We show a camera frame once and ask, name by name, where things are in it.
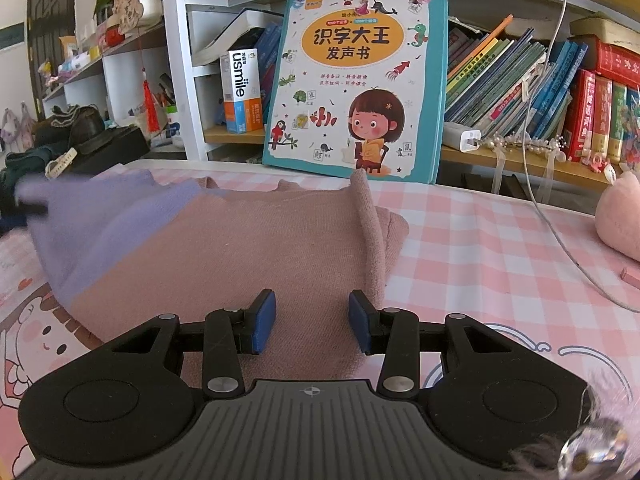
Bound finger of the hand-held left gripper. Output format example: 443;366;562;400
0;199;50;214

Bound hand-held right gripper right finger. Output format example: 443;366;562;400
348;289;522;395

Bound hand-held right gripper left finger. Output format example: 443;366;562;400
102;289;277;395

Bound pink and purple sweater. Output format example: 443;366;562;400
15;166;412;382

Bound black leather bag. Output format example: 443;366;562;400
33;104;152;173

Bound pink checked printed table mat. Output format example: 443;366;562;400
0;160;640;463

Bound red tassel ornament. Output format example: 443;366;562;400
142;47;160;134

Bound white side shelf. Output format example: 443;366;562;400
30;19;187;162

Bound white charger plug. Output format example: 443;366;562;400
443;121;484;153

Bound white wooden bookshelf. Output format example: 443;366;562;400
160;0;640;197

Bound white and orange toothbrush box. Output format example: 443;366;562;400
219;48;265;135

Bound teal children's picture book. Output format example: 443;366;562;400
262;0;449;185

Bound pearl hair band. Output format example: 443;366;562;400
479;131;569;162

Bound blue books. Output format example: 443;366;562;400
256;22;284;117

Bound white and black device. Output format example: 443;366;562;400
192;7;274;67

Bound silver bead fluffy charm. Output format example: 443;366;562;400
509;394;640;480

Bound row of leaning thin books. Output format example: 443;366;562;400
442;14;589;142

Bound pink plush toy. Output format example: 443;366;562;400
594;169;640;262

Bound large red standing dictionary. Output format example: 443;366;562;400
562;69;597;162

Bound slim red standing dictionary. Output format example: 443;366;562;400
589;75;614;164

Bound green standing dictionary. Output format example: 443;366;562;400
607;82;629;164

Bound thick red lying dictionary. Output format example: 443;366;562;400
594;39;640;92

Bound yellowed thick lying book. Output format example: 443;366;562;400
569;16;640;47

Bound white charging cable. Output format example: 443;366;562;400
519;0;640;314

